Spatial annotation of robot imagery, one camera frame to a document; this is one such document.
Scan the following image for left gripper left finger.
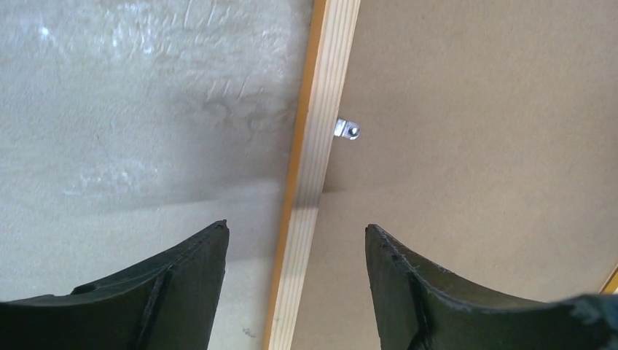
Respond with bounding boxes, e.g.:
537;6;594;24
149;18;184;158
1;220;230;349

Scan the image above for brown backing board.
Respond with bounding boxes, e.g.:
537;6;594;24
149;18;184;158
292;1;617;349

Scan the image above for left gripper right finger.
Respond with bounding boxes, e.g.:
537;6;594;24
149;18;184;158
365;225;617;349

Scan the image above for orange wooden picture frame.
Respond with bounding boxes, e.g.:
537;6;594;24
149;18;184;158
263;1;617;349

